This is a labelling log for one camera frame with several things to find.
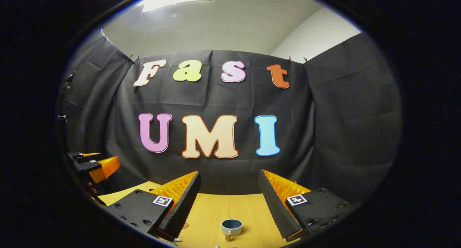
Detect wooden desktop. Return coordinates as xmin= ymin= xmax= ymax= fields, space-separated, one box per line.
xmin=97 ymin=181 xmax=303 ymax=248

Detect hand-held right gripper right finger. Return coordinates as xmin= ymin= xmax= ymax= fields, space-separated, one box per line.
xmin=258 ymin=170 xmax=357 ymax=241

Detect light blue cup wooden handle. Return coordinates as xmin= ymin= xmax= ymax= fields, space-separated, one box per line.
xmin=221 ymin=219 xmax=243 ymax=242

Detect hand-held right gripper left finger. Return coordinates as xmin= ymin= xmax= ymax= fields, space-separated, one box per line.
xmin=106 ymin=171 xmax=201 ymax=241

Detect black backdrop cloth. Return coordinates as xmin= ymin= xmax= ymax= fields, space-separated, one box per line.
xmin=59 ymin=30 xmax=402 ymax=205

